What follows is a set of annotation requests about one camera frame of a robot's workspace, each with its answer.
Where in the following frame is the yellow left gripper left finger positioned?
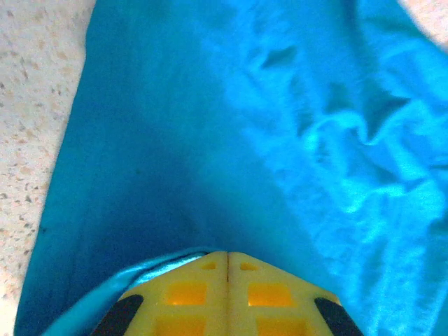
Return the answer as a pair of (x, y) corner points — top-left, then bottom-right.
(90, 250), (228, 336)

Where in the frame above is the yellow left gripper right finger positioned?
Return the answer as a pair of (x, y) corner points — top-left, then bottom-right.
(227, 251), (365, 336)

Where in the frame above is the blue t-shirt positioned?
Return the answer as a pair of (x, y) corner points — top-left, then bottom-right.
(13, 0), (448, 336)

